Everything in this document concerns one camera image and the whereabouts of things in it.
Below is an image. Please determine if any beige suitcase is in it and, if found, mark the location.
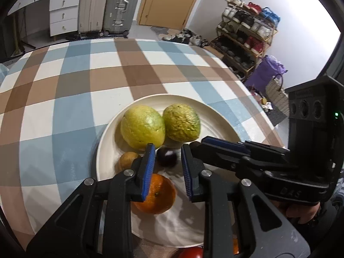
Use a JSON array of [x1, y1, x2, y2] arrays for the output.
[[78, 0, 111, 33]]

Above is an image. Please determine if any black tripod stand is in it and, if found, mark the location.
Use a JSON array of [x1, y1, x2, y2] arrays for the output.
[[13, 7, 36, 52]]

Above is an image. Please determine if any woven basket bag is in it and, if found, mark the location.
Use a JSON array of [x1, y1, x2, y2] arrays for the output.
[[266, 74, 290, 113]]

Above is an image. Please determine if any wooden shoe rack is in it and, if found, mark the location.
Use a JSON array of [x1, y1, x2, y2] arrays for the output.
[[212, 0, 280, 81], [213, 0, 280, 73]]

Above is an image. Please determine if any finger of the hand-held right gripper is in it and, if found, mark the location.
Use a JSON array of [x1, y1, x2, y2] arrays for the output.
[[189, 142, 289, 179], [201, 137, 291, 158]]

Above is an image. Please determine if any white drawer cabinet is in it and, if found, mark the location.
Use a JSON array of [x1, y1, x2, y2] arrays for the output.
[[49, 0, 80, 37]]

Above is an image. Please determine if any silver suitcase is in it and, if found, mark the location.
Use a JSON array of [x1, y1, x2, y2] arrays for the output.
[[103, 0, 143, 37]]

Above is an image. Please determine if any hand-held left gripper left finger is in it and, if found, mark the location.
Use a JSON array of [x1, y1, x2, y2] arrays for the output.
[[25, 144, 156, 258]]

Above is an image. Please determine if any purple plastic bag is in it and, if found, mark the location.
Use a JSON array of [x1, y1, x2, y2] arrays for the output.
[[246, 55, 288, 95]]

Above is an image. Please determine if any large cream plate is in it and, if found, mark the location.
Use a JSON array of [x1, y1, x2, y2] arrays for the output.
[[96, 94, 242, 248]]

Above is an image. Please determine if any dark purple plum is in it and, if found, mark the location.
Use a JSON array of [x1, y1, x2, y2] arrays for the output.
[[156, 147, 178, 167]]

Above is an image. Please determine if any small brown round fruit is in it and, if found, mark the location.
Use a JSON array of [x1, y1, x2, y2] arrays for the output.
[[118, 152, 141, 173]]

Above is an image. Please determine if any red tomato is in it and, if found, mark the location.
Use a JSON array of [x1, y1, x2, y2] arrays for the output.
[[177, 247, 204, 258]]

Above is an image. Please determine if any person's right hand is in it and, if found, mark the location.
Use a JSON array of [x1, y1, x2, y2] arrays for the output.
[[278, 202, 321, 223]]

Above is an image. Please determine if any tan wooden door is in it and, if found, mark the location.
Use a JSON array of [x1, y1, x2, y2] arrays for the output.
[[138, 0, 206, 29]]

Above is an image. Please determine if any wrinkled green citrus fruit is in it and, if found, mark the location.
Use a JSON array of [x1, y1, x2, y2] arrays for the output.
[[163, 104, 201, 142]]

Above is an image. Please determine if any smooth yellow-green lemon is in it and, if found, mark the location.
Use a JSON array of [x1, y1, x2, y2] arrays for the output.
[[120, 105, 166, 151]]

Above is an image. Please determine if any scattered sneakers group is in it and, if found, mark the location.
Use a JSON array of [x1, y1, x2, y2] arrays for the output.
[[157, 28, 213, 48]]

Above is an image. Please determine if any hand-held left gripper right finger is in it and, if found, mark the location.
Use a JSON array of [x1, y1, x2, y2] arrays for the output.
[[181, 144, 312, 258]]

